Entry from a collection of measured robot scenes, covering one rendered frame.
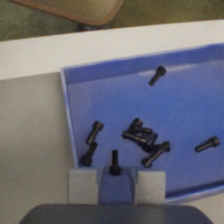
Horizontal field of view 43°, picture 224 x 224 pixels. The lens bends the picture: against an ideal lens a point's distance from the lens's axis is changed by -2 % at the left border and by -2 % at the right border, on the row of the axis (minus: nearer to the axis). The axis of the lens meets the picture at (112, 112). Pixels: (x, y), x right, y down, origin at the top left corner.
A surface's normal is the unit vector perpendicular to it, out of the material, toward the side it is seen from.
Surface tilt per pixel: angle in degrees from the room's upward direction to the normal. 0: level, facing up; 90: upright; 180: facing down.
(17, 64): 0
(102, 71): 90
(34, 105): 0
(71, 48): 0
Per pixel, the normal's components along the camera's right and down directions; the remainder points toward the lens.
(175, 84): 0.00, -0.47
